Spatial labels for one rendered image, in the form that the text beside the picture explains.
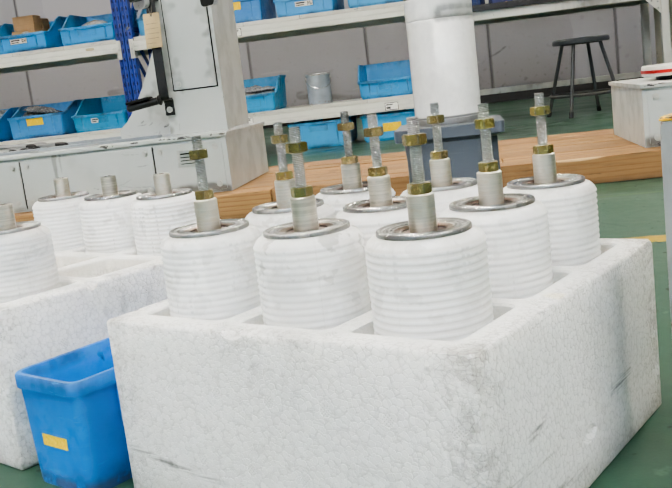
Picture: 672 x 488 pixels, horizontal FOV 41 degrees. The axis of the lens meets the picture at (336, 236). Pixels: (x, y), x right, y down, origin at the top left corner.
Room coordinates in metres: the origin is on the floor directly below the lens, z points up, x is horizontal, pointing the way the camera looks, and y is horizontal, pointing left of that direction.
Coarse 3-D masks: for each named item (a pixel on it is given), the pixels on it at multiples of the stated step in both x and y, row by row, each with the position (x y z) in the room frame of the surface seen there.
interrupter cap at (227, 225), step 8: (192, 224) 0.86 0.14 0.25; (224, 224) 0.85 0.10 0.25; (232, 224) 0.84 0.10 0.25; (240, 224) 0.82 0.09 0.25; (248, 224) 0.83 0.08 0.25; (176, 232) 0.83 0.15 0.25; (184, 232) 0.82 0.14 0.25; (192, 232) 0.81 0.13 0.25; (200, 232) 0.80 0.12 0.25; (208, 232) 0.80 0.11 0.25; (216, 232) 0.80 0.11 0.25; (224, 232) 0.80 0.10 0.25
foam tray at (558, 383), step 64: (640, 256) 0.86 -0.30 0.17; (128, 320) 0.81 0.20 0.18; (192, 320) 0.78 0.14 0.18; (256, 320) 0.78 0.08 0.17; (512, 320) 0.66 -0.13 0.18; (576, 320) 0.73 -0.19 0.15; (640, 320) 0.85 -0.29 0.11; (128, 384) 0.81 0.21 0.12; (192, 384) 0.76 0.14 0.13; (256, 384) 0.71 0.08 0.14; (320, 384) 0.67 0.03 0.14; (384, 384) 0.63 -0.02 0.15; (448, 384) 0.60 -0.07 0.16; (512, 384) 0.63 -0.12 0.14; (576, 384) 0.72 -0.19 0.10; (640, 384) 0.84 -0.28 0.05; (128, 448) 0.82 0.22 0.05; (192, 448) 0.77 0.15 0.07; (256, 448) 0.72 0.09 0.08; (320, 448) 0.67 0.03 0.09; (384, 448) 0.64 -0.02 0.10; (448, 448) 0.60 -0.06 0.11; (512, 448) 0.62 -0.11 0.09; (576, 448) 0.71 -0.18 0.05
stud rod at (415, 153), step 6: (408, 120) 0.69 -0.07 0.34; (414, 120) 0.69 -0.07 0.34; (408, 126) 0.69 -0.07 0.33; (414, 126) 0.69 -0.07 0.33; (408, 132) 0.69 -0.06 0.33; (414, 132) 0.69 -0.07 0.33; (414, 150) 0.69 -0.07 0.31; (420, 150) 0.69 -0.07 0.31; (414, 156) 0.69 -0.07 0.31; (420, 156) 0.69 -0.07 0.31; (414, 162) 0.69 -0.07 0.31; (420, 162) 0.69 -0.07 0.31; (414, 168) 0.69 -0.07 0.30; (420, 168) 0.69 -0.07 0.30; (414, 174) 0.69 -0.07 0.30; (420, 174) 0.69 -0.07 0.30; (414, 180) 0.69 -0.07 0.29; (420, 180) 0.69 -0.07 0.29
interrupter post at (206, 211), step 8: (200, 200) 0.83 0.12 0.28; (208, 200) 0.83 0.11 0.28; (216, 200) 0.84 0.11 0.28; (200, 208) 0.83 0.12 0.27; (208, 208) 0.83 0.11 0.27; (216, 208) 0.83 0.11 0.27; (200, 216) 0.83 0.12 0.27; (208, 216) 0.83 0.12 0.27; (216, 216) 0.83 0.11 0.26; (200, 224) 0.83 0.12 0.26; (208, 224) 0.83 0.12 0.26; (216, 224) 0.83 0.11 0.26
